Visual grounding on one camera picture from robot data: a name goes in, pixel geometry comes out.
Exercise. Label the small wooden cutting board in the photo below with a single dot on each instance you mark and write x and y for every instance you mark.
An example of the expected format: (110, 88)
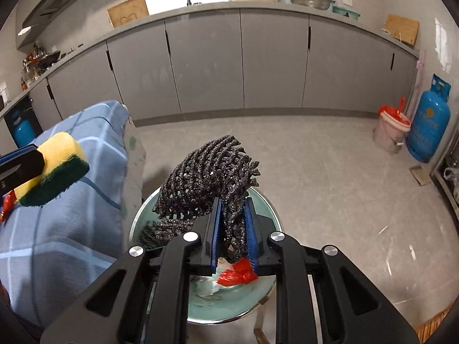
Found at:
(402, 30)

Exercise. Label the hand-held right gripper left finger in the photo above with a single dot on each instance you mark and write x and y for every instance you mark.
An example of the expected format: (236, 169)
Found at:
(172, 276)

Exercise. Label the white wall switch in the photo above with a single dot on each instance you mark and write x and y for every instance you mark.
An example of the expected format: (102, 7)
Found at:
(345, 0)

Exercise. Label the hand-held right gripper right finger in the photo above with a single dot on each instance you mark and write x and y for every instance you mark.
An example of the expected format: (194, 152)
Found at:
(297, 279)

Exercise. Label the blue gas cylinder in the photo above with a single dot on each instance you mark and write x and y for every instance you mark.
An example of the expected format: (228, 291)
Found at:
(428, 125)
(27, 127)

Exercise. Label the blue plaid tablecloth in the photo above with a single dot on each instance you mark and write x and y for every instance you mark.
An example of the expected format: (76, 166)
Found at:
(53, 251)

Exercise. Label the spice rack with bottles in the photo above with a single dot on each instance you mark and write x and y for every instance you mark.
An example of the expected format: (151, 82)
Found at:
(30, 68)

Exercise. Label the red plastic bag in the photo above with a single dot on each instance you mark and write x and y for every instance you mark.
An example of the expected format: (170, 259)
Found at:
(238, 276)

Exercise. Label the pink bucket with red bag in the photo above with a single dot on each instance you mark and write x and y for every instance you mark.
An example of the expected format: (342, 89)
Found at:
(391, 129)

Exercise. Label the green plastic basket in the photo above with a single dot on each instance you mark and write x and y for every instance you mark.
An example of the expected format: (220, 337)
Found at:
(346, 11)

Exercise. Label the yellow and green sponge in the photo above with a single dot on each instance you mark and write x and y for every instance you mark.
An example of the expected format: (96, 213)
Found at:
(61, 161)

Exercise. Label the long black mesh net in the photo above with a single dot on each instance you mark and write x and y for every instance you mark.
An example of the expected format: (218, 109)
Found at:
(208, 172)

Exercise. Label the wicker chair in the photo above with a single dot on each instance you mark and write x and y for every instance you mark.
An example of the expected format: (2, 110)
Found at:
(435, 326)

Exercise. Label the metal bowl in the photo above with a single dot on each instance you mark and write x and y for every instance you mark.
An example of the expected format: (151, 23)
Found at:
(312, 1)

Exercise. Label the large wooden cutting board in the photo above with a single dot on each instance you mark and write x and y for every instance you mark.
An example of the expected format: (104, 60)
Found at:
(129, 12)

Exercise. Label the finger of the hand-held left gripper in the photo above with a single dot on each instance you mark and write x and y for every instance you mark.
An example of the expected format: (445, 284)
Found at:
(16, 154)
(25, 170)

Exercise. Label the red clear plastic wrapper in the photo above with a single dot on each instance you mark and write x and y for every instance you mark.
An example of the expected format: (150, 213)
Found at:
(6, 206)

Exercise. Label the black wok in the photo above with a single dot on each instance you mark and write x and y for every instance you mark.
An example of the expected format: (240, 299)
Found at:
(48, 60)

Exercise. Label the cardboard piece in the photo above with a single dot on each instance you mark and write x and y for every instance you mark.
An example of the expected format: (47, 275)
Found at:
(420, 176)

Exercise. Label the grey lower kitchen cabinets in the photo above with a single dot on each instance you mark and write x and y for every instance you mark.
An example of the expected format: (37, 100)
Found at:
(269, 61)

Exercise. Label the metal storage rack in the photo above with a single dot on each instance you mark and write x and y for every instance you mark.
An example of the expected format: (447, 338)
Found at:
(446, 193)

